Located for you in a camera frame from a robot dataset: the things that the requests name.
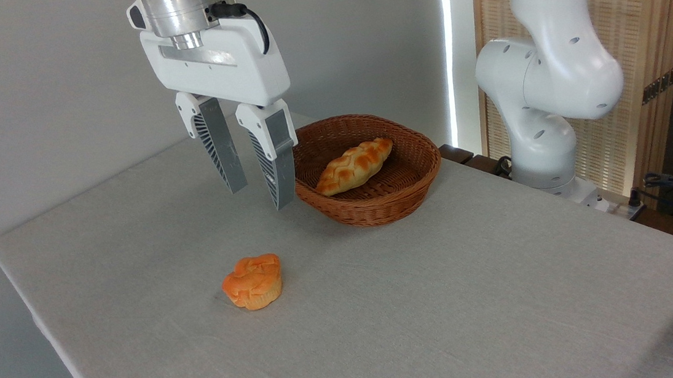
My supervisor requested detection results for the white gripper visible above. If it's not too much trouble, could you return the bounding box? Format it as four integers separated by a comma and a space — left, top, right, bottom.
138, 10, 305, 222

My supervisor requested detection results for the long braided bread loaf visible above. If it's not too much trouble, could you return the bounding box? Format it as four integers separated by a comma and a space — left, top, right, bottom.
312, 136, 398, 198

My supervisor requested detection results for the round orange bread bun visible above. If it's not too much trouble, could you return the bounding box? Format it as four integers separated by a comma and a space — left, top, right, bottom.
219, 253, 285, 313

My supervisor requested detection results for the brown wicker basket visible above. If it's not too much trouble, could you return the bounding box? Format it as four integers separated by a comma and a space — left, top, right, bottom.
288, 106, 447, 235

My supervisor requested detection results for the grey tablecloth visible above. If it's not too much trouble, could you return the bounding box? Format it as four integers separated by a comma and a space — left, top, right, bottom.
0, 65, 673, 378

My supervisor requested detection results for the dark metal screen hinge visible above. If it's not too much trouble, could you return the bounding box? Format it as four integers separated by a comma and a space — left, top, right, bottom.
639, 66, 673, 106

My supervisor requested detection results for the wooden slatted folding screen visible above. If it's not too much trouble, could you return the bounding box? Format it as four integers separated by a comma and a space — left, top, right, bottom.
470, 0, 673, 225

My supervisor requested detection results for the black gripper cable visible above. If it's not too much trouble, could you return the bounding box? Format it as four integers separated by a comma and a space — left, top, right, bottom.
209, 0, 271, 60

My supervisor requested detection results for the black cable by robot base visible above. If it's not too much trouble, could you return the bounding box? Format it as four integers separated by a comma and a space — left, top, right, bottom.
492, 155, 515, 178

